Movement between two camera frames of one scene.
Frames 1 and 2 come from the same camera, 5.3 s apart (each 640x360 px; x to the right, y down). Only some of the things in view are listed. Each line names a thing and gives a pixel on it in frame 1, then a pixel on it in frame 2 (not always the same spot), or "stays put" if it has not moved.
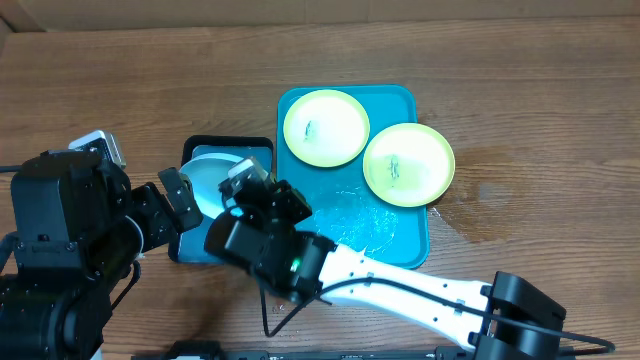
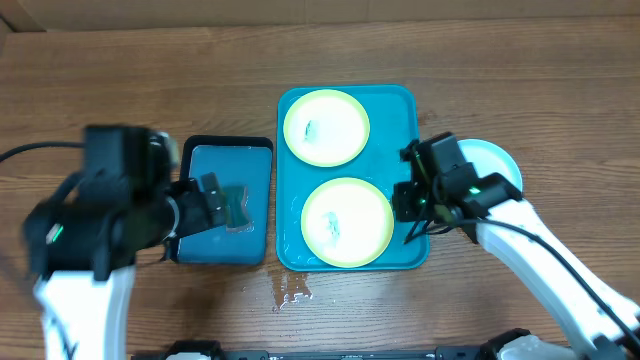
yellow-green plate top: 326,128 stays put
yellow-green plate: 409,165 → 347,222
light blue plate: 206,172 → 488,159
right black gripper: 296,194 → 408,212
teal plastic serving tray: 344,207 stays put
